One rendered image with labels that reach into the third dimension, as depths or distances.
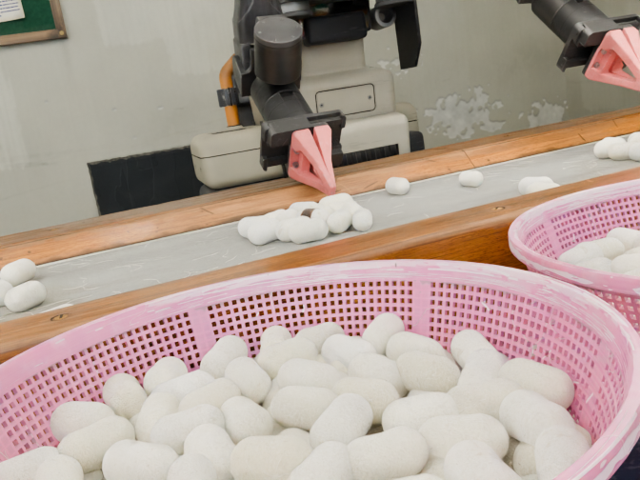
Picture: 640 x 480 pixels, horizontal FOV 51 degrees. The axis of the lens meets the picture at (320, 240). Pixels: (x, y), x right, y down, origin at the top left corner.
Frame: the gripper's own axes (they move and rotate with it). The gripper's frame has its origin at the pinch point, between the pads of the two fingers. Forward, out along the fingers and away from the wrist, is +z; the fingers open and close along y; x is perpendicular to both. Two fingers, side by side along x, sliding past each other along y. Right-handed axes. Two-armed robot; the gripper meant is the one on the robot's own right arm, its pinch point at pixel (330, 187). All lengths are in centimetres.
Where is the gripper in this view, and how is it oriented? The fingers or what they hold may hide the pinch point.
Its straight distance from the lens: 75.7
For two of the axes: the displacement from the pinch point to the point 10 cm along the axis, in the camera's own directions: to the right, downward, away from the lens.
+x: -1.0, 6.8, 7.3
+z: 3.8, 7.0, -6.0
